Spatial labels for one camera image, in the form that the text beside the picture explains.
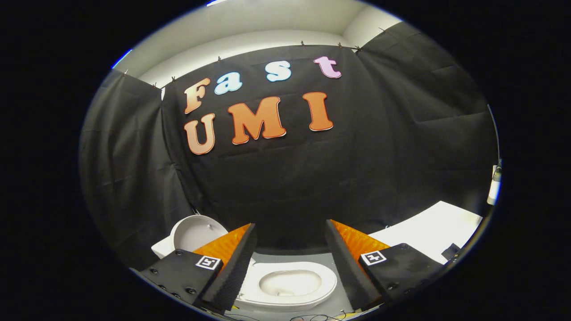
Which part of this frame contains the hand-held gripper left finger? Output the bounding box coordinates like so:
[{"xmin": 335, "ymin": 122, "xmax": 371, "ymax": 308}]
[{"xmin": 139, "ymin": 223, "xmax": 258, "ymax": 315}]

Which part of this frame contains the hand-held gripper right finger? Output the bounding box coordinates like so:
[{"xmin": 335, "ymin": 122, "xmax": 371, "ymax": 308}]
[{"xmin": 325, "ymin": 219, "xmax": 447, "ymax": 313}]

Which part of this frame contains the white toilet lid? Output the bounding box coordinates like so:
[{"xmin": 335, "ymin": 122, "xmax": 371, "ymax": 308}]
[{"xmin": 170, "ymin": 215, "xmax": 229, "ymax": 252}]

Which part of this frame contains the white toilet seat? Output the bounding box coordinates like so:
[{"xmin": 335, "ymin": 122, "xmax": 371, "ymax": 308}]
[{"xmin": 239, "ymin": 261, "xmax": 338, "ymax": 308}]

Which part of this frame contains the white toilet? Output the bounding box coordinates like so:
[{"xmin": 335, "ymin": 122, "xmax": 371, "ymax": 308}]
[{"xmin": 152, "ymin": 236, "xmax": 333, "ymax": 313}]

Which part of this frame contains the white drawer cabinet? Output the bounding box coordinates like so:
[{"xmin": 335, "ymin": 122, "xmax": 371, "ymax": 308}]
[{"xmin": 368, "ymin": 201, "xmax": 483, "ymax": 264}]

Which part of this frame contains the black backdrop cloth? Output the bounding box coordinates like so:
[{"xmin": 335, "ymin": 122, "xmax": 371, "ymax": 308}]
[{"xmin": 79, "ymin": 21, "xmax": 498, "ymax": 270}]

